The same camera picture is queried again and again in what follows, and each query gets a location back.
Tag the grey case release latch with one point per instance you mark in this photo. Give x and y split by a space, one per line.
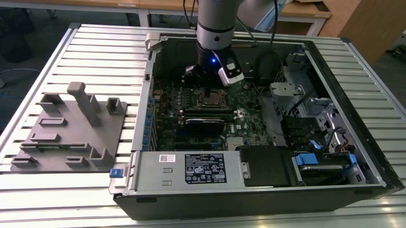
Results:
151 41

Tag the black graphics card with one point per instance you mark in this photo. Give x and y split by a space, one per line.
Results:
205 127

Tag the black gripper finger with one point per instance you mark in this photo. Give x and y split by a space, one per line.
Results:
207 92

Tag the wooden cabinet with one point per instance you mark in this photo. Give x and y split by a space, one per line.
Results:
365 23

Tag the CPU socket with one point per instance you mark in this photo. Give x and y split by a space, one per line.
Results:
198 99

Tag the black RAM slot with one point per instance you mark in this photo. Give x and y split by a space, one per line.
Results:
209 110
207 115

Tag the black PC case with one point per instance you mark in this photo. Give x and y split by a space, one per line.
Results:
222 206

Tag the green motherboard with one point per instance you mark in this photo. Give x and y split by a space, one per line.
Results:
254 128

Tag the black disk drive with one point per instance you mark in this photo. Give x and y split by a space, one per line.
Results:
321 175

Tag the silver CPU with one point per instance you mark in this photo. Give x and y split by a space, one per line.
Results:
215 99

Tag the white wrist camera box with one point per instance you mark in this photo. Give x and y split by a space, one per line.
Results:
231 73

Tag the black office chair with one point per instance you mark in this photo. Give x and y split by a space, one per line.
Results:
16 35

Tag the silver drive cage bracket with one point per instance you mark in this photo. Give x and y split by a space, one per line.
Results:
279 91

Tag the small blue drive latch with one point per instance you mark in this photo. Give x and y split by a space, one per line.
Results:
351 158

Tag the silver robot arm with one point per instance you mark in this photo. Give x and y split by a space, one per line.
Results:
215 26

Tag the silver chipset heatsink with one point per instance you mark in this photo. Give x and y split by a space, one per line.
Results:
237 141

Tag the blue power supply latch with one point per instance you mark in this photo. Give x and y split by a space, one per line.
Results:
116 173

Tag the grey parts rack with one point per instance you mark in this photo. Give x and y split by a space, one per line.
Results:
72 133

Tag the green RAM stick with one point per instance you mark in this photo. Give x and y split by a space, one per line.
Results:
54 146

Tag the wooden desk white frame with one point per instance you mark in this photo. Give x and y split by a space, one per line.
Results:
79 2
169 6

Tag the silver power supply unit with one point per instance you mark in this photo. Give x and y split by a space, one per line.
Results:
148 175

